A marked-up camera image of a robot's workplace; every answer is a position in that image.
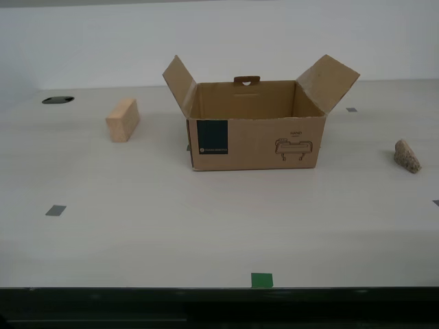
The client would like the black cable grommet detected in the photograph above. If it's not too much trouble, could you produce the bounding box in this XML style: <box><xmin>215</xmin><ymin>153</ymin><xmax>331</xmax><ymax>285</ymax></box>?
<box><xmin>41</xmin><ymin>96</ymin><xmax>75</xmax><ymax>106</ymax></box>

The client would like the light wooden block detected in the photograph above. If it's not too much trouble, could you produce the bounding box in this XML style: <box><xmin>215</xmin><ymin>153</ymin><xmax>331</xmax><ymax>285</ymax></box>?
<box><xmin>105</xmin><ymin>98</ymin><xmax>141</xmax><ymax>143</ymax></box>

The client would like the cardboard box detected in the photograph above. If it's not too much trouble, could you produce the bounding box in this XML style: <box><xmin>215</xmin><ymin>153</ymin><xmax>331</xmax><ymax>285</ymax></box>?
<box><xmin>161</xmin><ymin>53</ymin><xmax>361</xmax><ymax>172</ymax></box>

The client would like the large green tape square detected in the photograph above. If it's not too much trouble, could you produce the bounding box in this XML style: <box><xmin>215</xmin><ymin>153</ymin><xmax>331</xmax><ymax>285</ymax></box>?
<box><xmin>250</xmin><ymin>272</ymin><xmax>274</xmax><ymax>289</ymax></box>

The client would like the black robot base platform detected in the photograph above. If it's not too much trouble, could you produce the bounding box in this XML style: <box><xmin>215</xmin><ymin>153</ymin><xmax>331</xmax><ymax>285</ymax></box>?
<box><xmin>0</xmin><ymin>287</ymin><xmax>439</xmax><ymax>329</ymax></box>

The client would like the speckled beige rock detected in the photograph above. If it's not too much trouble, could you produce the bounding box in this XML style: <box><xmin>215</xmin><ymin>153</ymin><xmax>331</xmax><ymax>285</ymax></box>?
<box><xmin>393</xmin><ymin>138</ymin><xmax>423</xmax><ymax>175</ymax></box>

